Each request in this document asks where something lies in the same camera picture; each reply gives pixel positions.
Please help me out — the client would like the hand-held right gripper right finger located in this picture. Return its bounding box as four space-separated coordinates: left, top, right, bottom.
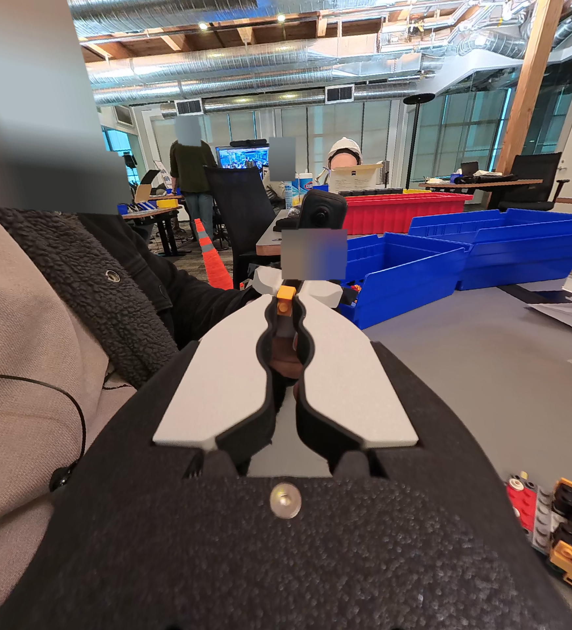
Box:
293 294 418 474

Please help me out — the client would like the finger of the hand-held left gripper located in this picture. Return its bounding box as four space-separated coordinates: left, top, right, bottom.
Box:
250 266 286 296
298 279 344 309

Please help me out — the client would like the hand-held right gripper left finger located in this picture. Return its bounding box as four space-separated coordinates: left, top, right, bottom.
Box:
153 294 286 474

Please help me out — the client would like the person's left hand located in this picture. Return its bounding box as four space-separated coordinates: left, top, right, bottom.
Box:
267 321 303 380

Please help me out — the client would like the white cardboard box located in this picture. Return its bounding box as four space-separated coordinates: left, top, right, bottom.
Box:
326 163 384 194

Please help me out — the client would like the orange traffic cone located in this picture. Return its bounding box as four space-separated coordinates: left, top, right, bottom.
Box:
195 219 234 291

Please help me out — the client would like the black high-back chair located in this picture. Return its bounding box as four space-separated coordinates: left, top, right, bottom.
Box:
203 166 277 288

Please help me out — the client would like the red plastic bin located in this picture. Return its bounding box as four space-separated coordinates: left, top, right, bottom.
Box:
343 192 474 236

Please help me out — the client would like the blue plastic bin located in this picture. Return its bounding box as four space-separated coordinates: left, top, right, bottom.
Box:
337 231 469 330
408 208 572 242
455 229 572 291

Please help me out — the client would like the television screen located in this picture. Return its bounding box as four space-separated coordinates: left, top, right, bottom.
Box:
215 145 270 170

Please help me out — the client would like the black floor lamp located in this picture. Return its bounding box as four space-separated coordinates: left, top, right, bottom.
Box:
403 93 436 190

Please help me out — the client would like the wooden edge desk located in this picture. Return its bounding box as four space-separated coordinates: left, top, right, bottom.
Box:
121 206 183 257

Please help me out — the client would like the dark grey fleece jacket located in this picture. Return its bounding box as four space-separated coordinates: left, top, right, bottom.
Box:
0 207 178 389

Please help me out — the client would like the beige sweatshirt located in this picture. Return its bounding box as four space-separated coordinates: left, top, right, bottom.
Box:
0 207 139 616

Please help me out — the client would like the black office chair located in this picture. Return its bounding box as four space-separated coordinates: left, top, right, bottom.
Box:
498 152 569 212

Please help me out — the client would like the wooden pillar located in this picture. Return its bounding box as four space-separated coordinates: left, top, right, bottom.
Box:
495 0 564 175

